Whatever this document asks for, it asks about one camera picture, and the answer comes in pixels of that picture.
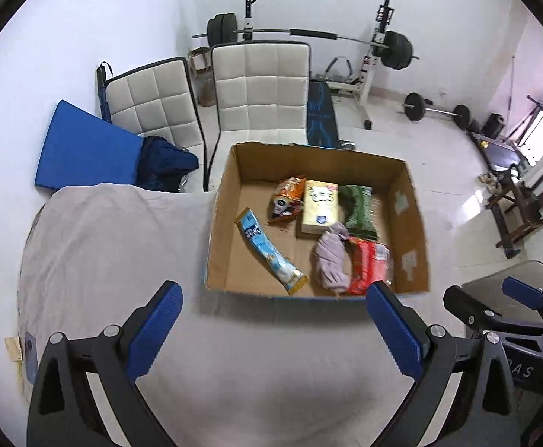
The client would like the orange snack packet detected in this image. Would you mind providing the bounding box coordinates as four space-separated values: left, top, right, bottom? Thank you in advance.
266 176 308 226

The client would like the purple-grey cloth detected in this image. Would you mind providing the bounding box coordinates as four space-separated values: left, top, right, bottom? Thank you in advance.
312 222 352 295

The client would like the thin black pole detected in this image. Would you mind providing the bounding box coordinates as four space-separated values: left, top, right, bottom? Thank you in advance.
506 53 517 113

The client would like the black and blue weight bench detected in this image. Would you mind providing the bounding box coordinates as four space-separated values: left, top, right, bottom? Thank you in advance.
306 80 339 146

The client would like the long barbell with black plates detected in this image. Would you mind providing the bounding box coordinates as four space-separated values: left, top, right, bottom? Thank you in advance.
192 13 420 72

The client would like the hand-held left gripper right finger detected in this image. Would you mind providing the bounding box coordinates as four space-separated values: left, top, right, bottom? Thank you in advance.
365 280 521 447

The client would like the cardboard box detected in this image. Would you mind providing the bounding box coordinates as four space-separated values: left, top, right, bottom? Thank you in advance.
204 142 430 299

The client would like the grey curved handle bar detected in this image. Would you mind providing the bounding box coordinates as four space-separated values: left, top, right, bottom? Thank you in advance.
325 56 353 80

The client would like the small wooden stool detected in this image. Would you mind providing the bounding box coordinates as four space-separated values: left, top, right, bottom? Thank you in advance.
188 48 216 107

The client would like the blue foam mat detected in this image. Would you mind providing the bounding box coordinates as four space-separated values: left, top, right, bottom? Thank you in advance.
34 100 146 191

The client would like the white barbell rack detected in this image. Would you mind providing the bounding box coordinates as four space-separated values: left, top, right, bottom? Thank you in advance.
241 0 393 131

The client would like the red snack packet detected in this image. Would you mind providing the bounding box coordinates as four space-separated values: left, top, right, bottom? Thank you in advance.
346 237 392 295

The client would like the yellow paper tag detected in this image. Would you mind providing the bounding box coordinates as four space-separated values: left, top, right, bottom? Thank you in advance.
4 335 23 362

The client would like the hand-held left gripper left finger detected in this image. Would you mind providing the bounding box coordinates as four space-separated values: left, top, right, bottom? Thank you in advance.
27 280 183 447

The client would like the green snack packet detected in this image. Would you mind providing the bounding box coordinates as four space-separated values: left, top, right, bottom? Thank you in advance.
338 184 379 238

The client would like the black speaker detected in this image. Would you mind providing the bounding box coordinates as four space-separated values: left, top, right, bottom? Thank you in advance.
482 112 506 139

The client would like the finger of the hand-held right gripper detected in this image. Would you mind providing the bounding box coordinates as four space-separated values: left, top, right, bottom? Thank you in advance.
503 276 543 314
443 285 501 338

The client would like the short barbell with black plates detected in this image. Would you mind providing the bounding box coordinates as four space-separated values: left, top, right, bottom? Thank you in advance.
399 93 471 129

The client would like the white quilted chair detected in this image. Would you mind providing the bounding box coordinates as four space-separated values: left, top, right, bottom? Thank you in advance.
205 42 312 191
104 57 207 155

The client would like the dark blue jacket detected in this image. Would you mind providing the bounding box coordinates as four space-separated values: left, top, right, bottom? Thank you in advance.
136 136 201 193

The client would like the dark wooden chair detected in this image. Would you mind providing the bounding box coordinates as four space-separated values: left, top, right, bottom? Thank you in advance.
485 156 543 259

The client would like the long light blue packet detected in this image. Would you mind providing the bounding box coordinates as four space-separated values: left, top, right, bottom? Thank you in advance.
235 208 308 295

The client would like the yellow tissue pack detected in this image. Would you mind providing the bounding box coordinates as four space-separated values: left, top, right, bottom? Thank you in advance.
298 180 339 238

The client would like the black folding stand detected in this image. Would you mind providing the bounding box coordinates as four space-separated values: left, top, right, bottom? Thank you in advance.
508 95 543 146

